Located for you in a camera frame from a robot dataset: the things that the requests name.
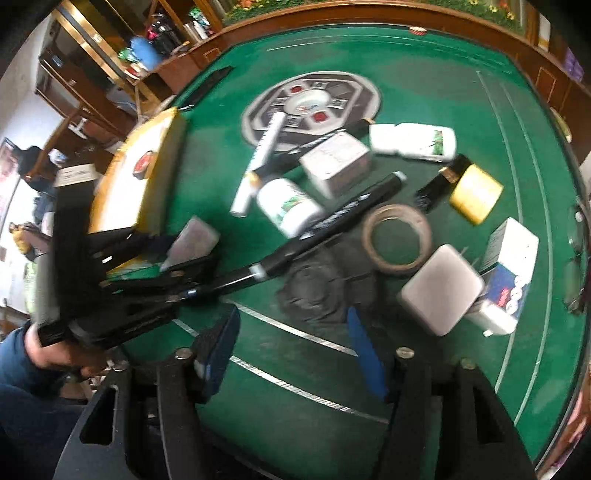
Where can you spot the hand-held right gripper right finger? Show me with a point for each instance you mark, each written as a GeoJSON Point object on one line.
{"type": "Point", "coordinates": [365, 355]}

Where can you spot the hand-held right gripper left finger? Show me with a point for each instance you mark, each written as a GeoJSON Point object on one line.
{"type": "Point", "coordinates": [217, 355]}

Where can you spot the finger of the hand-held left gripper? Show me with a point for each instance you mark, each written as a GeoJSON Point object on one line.
{"type": "Point", "coordinates": [124, 244]}
{"type": "Point", "coordinates": [184, 274]}

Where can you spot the grey rectangular card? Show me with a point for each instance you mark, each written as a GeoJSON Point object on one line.
{"type": "Point", "coordinates": [194, 240]}

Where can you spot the yellow cardboard box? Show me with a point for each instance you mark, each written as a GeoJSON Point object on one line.
{"type": "Point", "coordinates": [134, 184]}

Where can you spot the black tape roll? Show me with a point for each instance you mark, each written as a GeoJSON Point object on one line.
{"type": "Point", "coordinates": [318, 281]}

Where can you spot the white square case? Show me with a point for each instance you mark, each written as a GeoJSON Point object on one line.
{"type": "Point", "coordinates": [441, 288]}

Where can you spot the white bottle green label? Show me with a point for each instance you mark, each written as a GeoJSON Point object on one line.
{"type": "Point", "coordinates": [411, 141]}
{"type": "Point", "coordinates": [291, 207]}

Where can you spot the white tube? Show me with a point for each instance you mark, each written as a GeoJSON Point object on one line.
{"type": "Point", "coordinates": [258, 166]}

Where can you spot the white charger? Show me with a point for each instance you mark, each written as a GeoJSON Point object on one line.
{"type": "Point", "coordinates": [496, 318]}

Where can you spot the tan tape roll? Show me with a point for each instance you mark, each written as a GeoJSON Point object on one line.
{"type": "Point", "coordinates": [418, 221]}

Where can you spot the blue white carton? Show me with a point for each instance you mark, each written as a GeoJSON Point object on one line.
{"type": "Point", "coordinates": [512, 258]}

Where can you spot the black gold lipstick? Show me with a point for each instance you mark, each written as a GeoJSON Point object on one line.
{"type": "Point", "coordinates": [436, 187]}

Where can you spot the small grey white box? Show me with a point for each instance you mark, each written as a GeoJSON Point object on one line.
{"type": "Point", "coordinates": [337, 164]}

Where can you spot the round yellow tin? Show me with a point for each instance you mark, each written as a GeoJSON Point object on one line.
{"type": "Point", "coordinates": [478, 194]}

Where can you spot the person's left forearm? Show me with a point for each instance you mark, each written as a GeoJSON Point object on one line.
{"type": "Point", "coordinates": [16, 355]}

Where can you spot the person's left hand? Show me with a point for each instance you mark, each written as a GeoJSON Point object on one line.
{"type": "Point", "coordinates": [51, 355]}

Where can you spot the person's leg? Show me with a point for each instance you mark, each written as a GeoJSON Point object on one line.
{"type": "Point", "coordinates": [37, 434]}

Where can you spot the black phone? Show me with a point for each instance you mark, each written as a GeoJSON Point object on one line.
{"type": "Point", "coordinates": [210, 85]}

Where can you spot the wooden shelf cabinet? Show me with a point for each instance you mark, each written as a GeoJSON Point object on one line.
{"type": "Point", "coordinates": [78, 69]}

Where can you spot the wooden counter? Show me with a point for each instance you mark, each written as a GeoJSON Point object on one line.
{"type": "Point", "coordinates": [184, 64]}

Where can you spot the blue thermos jug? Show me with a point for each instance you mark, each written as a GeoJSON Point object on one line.
{"type": "Point", "coordinates": [145, 53]}

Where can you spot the round dice control panel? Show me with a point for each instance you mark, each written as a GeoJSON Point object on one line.
{"type": "Point", "coordinates": [314, 99]}

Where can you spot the red patterned tile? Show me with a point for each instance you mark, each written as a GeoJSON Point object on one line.
{"type": "Point", "coordinates": [418, 31]}

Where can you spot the framed wall painting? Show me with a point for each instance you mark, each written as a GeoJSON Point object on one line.
{"type": "Point", "coordinates": [7, 175]}

